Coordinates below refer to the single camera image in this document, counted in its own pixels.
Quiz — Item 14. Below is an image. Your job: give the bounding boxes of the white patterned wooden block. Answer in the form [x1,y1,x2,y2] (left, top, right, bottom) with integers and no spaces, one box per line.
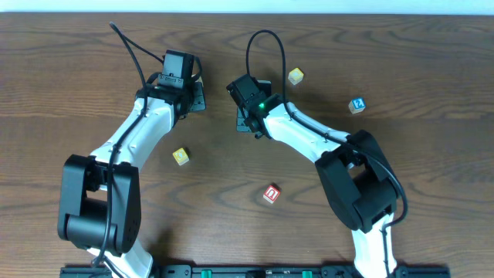
[196,77,204,87]

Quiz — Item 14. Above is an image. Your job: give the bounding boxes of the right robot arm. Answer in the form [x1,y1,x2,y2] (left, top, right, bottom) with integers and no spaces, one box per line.
[226,75,401,277]

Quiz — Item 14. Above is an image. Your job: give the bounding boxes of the yellow block near centre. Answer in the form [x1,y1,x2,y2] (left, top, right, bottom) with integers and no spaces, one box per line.
[172,147,190,166]

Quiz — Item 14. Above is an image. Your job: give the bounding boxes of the blue number 2 block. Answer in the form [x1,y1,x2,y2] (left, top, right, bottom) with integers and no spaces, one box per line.
[348,97,366,114]

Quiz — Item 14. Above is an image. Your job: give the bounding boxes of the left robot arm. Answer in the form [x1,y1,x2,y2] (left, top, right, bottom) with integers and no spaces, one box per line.
[57,81,205,277]

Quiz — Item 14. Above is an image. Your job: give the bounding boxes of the yellow block far side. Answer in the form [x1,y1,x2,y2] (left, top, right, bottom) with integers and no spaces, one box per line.
[288,68,304,85]

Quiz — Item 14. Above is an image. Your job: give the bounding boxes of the yellow block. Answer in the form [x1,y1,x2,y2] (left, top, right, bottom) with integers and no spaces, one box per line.
[288,68,304,85]
[172,147,190,166]

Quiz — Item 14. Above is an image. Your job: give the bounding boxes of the red letter U block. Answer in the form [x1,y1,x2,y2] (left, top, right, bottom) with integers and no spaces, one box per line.
[262,185,281,204]

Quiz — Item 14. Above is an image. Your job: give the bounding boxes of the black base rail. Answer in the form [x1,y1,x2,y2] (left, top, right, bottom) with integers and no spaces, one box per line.
[59,263,452,278]

